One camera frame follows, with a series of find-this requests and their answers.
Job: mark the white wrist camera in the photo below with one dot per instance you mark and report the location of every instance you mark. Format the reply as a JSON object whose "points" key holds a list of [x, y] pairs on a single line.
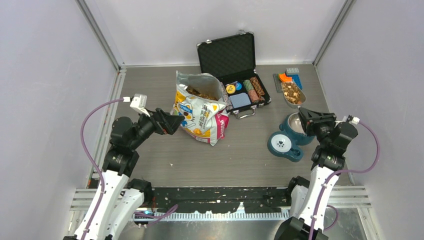
{"points": [[353, 120], [137, 103]]}

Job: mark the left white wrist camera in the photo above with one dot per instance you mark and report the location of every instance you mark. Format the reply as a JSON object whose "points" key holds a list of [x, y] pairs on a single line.
{"points": [[137, 103]]}

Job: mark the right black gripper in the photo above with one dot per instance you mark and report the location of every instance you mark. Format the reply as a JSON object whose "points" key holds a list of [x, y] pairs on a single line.
{"points": [[314, 119]]}

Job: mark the blue playing card deck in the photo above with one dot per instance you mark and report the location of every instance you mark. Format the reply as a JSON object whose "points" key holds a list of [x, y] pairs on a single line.
{"points": [[240, 100]]}

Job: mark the pet food bag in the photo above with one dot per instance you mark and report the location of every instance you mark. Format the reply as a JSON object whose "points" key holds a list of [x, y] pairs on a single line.
{"points": [[200, 101]]}

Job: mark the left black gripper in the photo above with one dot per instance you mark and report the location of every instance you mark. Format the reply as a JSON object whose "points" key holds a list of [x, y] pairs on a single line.
{"points": [[163, 122]]}

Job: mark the black poker chip case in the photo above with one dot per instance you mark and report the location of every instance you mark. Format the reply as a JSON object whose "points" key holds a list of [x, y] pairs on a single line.
{"points": [[232, 60]]}

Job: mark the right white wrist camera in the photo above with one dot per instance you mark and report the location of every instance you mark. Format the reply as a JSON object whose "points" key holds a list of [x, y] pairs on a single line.
{"points": [[353, 120]]}

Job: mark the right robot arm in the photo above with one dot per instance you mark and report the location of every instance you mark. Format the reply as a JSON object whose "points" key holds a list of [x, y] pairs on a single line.
{"points": [[309, 198]]}

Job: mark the toy brick assembly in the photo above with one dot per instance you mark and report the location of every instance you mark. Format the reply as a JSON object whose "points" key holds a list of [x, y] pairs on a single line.
{"points": [[290, 72]]}

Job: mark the metal food scoop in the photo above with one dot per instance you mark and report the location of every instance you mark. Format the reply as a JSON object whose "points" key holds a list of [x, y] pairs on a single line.
{"points": [[293, 95]]}

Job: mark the teal double pet bowl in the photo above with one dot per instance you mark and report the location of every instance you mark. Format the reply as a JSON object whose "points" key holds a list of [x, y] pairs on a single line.
{"points": [[286, 142]]}

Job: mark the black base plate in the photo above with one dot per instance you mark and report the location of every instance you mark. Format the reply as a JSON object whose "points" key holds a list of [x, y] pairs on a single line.
{"points": [[218, 200]]}

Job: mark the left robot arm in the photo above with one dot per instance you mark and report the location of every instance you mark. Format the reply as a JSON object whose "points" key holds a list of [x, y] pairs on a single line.
{"points": [[118, 196]]}

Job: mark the yellow dealer button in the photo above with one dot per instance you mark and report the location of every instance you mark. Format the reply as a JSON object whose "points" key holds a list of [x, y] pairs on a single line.
{"points": [[230, 88]]}

